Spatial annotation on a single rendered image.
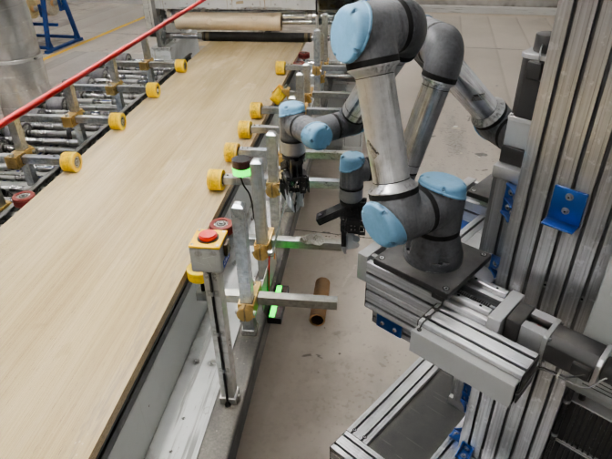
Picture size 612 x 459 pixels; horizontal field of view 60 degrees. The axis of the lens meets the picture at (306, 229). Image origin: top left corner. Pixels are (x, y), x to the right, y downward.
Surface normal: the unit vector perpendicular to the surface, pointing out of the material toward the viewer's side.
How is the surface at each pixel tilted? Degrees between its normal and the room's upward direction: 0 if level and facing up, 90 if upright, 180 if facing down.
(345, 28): 83
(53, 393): 0
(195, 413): 0
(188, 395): 0
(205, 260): 90
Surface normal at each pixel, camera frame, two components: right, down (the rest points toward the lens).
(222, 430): -0.01, -0.84
